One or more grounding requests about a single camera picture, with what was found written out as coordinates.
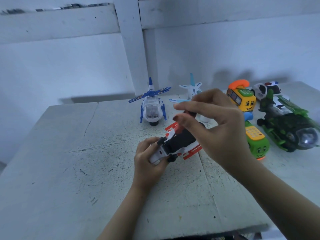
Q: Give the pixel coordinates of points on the yellow orange toy car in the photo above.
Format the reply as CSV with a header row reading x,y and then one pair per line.
x,y
241,97

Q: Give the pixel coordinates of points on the white wooden table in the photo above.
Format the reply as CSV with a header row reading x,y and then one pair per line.
x,y
65,172

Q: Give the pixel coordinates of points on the person's left hand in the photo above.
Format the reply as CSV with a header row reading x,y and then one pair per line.
x,y
147,167

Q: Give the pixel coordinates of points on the white toy airplane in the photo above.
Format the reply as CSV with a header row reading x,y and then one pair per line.
x,y
190,92

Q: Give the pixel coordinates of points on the red white toy vehicle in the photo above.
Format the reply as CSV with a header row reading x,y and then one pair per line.
x,y
177,142

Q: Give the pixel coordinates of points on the white blue toy vehicle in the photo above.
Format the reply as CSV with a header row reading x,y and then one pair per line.
x,y
151,107

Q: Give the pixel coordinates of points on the person's right hand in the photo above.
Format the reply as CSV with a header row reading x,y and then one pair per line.
x,y
220,130

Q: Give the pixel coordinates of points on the green orange toy car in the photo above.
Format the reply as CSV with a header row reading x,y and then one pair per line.
x,y
256,140

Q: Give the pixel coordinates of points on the person's left forearm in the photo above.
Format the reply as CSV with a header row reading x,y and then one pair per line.
x,y
122,215

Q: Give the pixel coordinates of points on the person's dark trousers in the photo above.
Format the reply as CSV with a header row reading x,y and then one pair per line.
x,y
200,237

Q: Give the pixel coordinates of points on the dark green toy helicopter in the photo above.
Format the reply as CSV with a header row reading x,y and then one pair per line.
x,y
287,122

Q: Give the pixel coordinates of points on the red screwdriver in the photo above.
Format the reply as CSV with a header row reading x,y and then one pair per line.
x,y
180,126

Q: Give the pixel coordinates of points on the black white toy car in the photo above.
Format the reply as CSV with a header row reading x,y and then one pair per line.
x,y
270,88

